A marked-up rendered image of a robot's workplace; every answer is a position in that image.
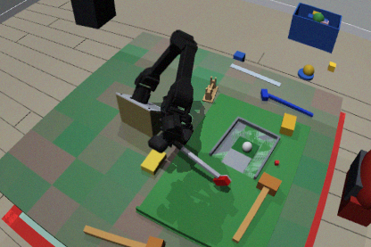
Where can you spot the white golf ball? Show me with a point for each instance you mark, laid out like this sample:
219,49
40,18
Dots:
247,146

